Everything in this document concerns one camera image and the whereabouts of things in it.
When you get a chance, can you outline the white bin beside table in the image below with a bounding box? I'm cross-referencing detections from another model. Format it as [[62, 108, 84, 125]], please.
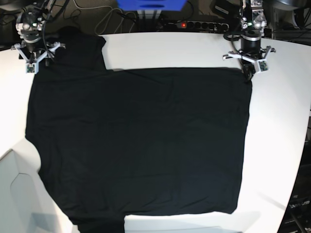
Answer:
[[0, 150, 77, 233]]

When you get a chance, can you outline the black power strip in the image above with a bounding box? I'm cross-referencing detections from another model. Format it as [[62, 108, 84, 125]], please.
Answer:
[[158, 20, 229, 33]]

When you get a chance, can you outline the blue box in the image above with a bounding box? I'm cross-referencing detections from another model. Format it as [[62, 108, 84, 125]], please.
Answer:
[[117, 0, 187, 11]]

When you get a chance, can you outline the black T-shirt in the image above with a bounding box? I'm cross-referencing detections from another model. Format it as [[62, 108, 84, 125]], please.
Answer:
[[25, 27, 252, 233]]

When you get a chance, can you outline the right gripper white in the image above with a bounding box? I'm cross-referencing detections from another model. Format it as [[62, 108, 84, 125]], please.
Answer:
[[11, 42, 66, 74]]

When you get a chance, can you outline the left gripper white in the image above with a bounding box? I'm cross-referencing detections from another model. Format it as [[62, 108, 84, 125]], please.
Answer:
[[223, 46, 276, 83]]

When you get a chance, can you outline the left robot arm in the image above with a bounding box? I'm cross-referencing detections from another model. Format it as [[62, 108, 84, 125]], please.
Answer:
[[223, 0, 276, 82]]

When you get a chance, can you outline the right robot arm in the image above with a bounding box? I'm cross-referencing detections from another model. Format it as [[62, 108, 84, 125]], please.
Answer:
[[11, 0, 66, 74]]

